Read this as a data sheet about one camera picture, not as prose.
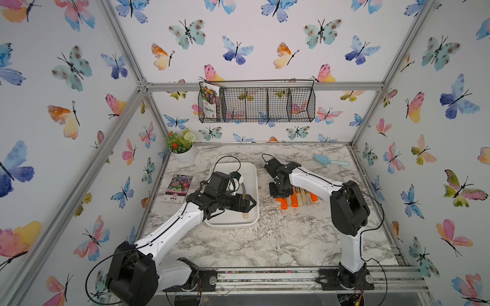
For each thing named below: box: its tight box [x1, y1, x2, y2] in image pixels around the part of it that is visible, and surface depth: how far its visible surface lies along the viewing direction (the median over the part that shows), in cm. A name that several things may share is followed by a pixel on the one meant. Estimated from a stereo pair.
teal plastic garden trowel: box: [313, 154, 351, 167], surface depth 114 cm
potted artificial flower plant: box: [165, 128, 196, 165], surface depth 106 cm
